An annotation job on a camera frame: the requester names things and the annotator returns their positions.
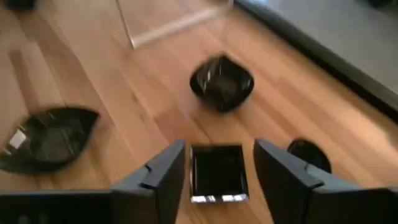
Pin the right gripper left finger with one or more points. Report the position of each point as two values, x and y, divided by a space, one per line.
161 186

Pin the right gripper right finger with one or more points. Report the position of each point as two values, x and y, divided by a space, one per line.
280 186

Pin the black teardrop mini plate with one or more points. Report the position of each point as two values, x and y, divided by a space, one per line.
311 152

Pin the black square mini plate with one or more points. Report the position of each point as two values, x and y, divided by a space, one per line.
217 171

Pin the white perforated metal shelf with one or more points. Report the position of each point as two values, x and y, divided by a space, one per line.
177 26

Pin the black aluminium table frame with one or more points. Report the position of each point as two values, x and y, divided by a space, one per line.
311 53

